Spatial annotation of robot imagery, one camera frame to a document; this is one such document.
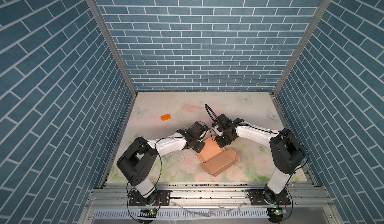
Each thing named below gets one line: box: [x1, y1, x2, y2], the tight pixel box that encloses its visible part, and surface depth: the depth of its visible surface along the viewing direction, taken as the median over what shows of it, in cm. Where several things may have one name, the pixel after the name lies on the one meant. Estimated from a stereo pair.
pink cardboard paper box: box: [198, 136, 240, 177], surface depth 86 cm
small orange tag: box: [160, 114, 171, 122], surface depth 106 cm
